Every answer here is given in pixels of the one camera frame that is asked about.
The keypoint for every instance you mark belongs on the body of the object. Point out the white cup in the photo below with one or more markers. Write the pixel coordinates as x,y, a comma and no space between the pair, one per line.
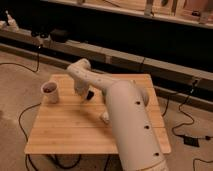
50,90

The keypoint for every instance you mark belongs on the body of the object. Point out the black power adapter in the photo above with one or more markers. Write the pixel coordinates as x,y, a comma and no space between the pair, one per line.
191,141

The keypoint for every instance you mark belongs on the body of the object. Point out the black box on ledge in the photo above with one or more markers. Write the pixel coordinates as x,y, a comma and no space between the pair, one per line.
58,35

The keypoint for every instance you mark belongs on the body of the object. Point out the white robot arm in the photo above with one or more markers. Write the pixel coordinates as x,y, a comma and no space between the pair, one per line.
126,102

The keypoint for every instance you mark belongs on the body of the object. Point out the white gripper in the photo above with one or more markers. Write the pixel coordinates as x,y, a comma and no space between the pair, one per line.
81,88

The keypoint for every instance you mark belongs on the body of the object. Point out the wooden table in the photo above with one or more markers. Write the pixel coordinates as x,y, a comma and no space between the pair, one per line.
71,126

